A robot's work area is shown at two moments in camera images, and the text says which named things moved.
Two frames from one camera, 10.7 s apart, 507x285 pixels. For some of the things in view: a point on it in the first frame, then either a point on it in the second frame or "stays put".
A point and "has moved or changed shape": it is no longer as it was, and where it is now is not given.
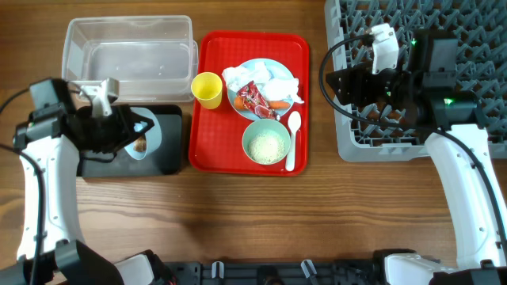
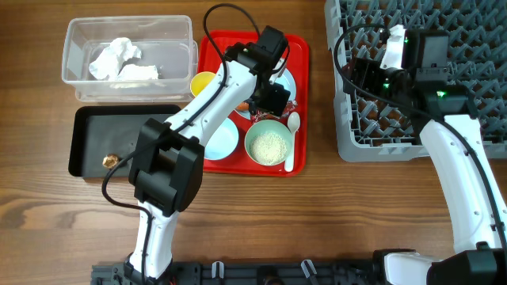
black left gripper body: [110, 132] → [270, 97]
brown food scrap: [139, 145] has moved or changed shape
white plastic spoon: [294, 120] stays put
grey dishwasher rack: [480, 28] stays put
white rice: [266, 148] stays put
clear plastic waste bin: [154, 58] stays put
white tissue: [280, 89] → [138, 72]
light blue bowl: [154, 135] has moved or changed shape
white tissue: [238, 77] has moved or changed shape
